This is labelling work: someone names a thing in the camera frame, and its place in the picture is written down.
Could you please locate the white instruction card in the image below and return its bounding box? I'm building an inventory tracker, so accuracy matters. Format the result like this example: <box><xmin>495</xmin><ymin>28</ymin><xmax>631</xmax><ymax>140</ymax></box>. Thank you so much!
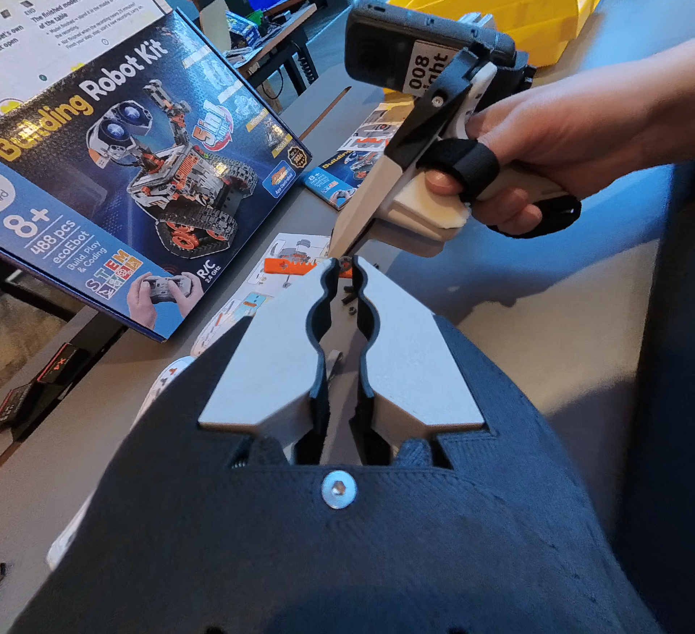
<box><xmin>0</xmin><ymin>0</ymin><xmax>166</xmax><ymax>116</ymax></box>

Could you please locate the person's right forearm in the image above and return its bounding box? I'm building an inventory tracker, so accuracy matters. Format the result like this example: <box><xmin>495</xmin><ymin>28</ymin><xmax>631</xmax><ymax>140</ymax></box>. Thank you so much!
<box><xmin>654</xmin><ymin>39</ymin><xmax>695</xmax><ymax>165</ymax></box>

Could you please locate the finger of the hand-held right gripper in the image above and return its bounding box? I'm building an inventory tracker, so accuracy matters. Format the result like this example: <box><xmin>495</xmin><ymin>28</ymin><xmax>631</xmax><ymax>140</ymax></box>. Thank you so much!
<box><xmin>327</xmin><ymin>155</ymin><xmax>472</xmax><ymax>259</ymax></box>
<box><xmin>372</xmin><ymin>212</ymin><xmax>448</xmax><ymax>260</ymax></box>

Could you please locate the blue toy robot box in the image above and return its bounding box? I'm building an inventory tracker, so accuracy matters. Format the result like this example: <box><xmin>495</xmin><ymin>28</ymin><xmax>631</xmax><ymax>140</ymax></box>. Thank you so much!
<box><xmin>0</xmin><ymin>7</ymin><xmax>314</xmax><ymax>344</ymax></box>

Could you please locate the black red box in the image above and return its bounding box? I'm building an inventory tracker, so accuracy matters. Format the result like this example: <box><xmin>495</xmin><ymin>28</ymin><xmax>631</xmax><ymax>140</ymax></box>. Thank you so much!
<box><xmin>0</xmin><ymin>381</ymin><xmax>40</xmax><ymax>428</ymax></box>
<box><xmin>30</xmin><ymin>342</ymin><xmax>91</xmax><ymax>386</ymax></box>

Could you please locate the grey desk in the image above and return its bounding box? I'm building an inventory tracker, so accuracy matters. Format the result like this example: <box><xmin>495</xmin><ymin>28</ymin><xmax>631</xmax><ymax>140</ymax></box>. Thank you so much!
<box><xmin>0</xmin><ymin>0</ymin><xmax>695</xmax><ymax>564</ymax></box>

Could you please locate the blue cover booklet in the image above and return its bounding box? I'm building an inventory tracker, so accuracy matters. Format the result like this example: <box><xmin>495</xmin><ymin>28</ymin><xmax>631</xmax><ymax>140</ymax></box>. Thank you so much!
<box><xmin>302</xmin><ymin>152</ymin><xmax>382</xmax><ymax>211</ymax></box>

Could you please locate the white orange leaflet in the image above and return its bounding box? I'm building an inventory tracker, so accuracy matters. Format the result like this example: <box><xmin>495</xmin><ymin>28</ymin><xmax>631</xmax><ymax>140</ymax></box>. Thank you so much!
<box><xmin>337</xmin><ymin>102</ymin><xmax>416</xmax><ymax>155</ymax></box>

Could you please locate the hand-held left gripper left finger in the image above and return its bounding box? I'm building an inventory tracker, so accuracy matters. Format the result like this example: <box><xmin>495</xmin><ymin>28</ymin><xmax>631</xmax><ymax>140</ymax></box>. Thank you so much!
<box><xmin>199</xmin><ymin>257</ymin><xmax>341</xmax><ymax>465</ymax></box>

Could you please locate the yellow plastic bin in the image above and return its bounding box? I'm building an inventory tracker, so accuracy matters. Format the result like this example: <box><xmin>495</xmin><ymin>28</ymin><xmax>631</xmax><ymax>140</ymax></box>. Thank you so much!
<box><xmin>387</xmin><ymin>0</ymin><xmax>624</xmax><ymax>68</ymax></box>

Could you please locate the open instruction booklet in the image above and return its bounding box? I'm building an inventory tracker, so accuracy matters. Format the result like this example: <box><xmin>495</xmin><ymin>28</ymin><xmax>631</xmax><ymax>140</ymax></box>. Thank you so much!
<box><xmin>46</xmin><ymin>232</ymin><xmax>359</xmax><ymax>570</ymax></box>

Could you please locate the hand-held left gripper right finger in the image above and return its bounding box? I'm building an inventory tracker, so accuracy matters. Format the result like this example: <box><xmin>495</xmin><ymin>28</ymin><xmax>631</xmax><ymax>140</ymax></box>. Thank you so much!
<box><xmin>350</xmin><ymin>255</ymin><xmax>485</xmax><ymax>465</ymax></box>

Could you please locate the orange toothed beam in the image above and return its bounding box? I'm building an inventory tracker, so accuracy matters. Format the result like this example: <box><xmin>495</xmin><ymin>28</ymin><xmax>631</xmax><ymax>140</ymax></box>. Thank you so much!
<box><xmin>264</xmin><ymin>257</ymin><xmax>355</xmax><ymax>280</ymax></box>

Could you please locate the person's right hand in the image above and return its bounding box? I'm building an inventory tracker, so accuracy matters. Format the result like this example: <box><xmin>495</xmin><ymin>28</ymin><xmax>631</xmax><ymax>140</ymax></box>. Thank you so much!
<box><xmin>425</xmin><ymin>47</ymin><xmax>670</xmax><ymax>238</ymax></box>

